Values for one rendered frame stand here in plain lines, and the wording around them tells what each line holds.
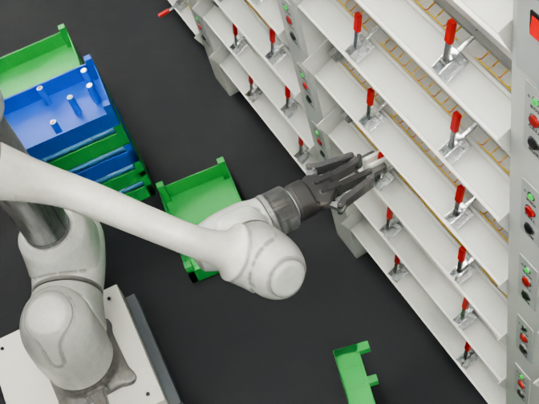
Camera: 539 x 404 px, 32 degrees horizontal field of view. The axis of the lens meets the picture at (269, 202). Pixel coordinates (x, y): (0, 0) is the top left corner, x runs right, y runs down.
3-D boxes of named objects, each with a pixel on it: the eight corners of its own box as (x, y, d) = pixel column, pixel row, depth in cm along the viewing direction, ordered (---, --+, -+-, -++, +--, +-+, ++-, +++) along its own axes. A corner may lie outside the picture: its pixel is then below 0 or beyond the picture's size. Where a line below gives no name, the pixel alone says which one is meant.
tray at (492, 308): (514, 351, 172) (497, 341, 165) (336, 142, 207) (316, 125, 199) (600, 277, 169) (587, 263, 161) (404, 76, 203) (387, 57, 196)
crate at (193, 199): (263, 255, 252) (257, 239, 245) (192, 284, 251) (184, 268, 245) (229, 172, 269) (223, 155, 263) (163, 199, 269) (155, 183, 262)
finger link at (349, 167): (317, 196, 185) (313, 191, 186) (362, 169, 188) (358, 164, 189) (316, 183, 182) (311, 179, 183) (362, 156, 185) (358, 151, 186)
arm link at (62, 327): (42, 397, 206) (3, 354, 188) (46, 321, 216) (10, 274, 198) (115, 386, 205) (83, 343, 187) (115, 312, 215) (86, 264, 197)
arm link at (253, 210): (263, 233, 188) (290, 256, 176) (193, 268, 184) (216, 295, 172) (245, 186, 183) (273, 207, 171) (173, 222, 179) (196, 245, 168)
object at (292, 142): (337, 209, 243) (312, 191, 232) (227, 70, 277) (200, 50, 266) (395, 154, 239) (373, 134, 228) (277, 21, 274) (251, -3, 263)
